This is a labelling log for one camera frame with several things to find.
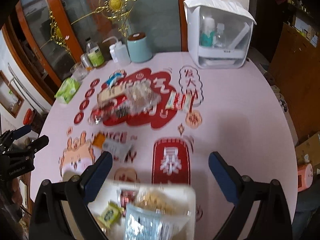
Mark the red jujube snack bag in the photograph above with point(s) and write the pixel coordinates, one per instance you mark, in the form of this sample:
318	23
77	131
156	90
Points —
127	196

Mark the small metal can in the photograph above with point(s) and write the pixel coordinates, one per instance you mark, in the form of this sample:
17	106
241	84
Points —
86	62

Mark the white clear storage box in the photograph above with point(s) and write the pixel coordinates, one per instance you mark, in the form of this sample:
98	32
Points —
219	33

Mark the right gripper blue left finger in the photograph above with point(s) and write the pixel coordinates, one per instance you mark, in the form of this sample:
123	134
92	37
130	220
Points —
94	176

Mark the wooden glass door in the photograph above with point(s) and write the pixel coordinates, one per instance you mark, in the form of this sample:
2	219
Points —
42	39

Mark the clear drinking glass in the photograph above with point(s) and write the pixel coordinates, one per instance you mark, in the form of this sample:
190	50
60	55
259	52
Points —
78	71

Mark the small white pill bottle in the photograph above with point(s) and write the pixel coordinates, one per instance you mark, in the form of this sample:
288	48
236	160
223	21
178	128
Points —
113	53

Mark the pink plastic stool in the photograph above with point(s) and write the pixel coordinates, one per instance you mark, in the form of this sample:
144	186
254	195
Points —
305	177

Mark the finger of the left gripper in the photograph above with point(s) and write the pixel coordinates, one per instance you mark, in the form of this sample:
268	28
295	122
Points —
20	132
38	144

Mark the green label plastic bottle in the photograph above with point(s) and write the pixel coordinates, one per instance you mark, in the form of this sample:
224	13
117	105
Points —
94	53

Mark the cardboard box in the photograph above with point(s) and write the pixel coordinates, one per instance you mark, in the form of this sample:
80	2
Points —
308	152

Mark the kraft paper cracker pack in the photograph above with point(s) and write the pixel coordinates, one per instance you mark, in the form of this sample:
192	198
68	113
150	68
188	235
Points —
116	94

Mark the green tissue pack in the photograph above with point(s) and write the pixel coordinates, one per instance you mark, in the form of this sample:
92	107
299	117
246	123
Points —
67	90

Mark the red white candy bar pack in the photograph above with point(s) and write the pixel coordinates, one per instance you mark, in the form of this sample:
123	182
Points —
179	102

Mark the brown wooden cabinet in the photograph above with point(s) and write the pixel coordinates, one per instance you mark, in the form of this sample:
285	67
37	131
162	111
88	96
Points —
295	68

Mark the white plastic tray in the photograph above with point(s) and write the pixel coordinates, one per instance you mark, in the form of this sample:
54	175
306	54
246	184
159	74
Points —
111	189

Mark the red bucket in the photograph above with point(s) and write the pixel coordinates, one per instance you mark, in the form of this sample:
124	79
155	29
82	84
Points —
28	118

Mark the light blue snack package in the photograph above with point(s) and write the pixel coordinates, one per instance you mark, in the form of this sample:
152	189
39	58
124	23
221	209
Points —
144	224

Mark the white squeeze wash bottle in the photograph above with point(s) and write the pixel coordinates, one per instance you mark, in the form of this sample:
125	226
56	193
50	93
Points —
121	51

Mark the clear bag yellow puffs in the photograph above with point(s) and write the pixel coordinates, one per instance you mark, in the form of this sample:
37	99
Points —
159	202

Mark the person left hand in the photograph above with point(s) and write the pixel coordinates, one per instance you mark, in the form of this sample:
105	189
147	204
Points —
16	194

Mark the red dark dried fruit pack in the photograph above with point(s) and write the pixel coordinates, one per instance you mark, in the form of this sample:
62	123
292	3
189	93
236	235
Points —
107	112

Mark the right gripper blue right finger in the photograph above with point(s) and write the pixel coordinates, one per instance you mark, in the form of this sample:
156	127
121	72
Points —
228	179

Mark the small green candy packet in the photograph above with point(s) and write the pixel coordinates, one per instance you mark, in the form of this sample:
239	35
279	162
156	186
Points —
111	215

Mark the clear pack brown crackers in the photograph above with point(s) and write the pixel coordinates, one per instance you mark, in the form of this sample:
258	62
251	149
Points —
141	97

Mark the small blue white packet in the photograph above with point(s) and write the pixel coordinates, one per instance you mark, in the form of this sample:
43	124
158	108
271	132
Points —
115	77

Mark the light blue canister brown lid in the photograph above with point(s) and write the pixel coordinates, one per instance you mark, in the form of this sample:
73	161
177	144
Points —
138	47

